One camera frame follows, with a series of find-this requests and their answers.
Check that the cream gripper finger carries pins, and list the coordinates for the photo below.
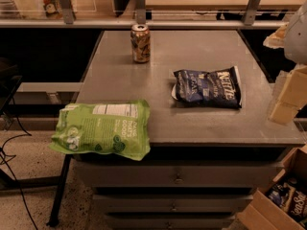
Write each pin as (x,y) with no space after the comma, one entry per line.
(276,39)
(289,95)

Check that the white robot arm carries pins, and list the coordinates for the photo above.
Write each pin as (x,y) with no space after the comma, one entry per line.
(295,42)

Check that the dark blue Kettle chip bag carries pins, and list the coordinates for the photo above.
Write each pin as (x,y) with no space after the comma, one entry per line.
(221,88)

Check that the orange soda can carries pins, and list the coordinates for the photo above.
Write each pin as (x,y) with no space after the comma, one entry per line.
(140,38)

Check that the green rice chip bag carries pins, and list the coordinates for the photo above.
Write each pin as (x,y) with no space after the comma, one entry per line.
(103,128)

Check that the snack bags in box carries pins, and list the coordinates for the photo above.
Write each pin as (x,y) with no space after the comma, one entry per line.
(290,195)

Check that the cardboard box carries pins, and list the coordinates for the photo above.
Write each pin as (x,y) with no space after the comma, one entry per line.
(262,213)

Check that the grey drawer cabinet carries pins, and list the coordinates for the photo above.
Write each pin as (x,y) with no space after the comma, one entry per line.
(204,163)

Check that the orange snack packet on shelf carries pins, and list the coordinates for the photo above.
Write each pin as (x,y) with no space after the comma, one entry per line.
(52,8)

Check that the clear plastic bin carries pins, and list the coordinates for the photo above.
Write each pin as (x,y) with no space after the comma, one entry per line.
(41,9)

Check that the black chair edge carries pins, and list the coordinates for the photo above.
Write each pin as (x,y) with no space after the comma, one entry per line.
(10,80)

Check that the grey shelf rail with brackets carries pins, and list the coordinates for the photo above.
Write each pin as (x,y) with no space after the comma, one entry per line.
(157,14)

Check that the black table leg frame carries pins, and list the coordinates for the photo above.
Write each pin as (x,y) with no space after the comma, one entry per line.
(8,183)

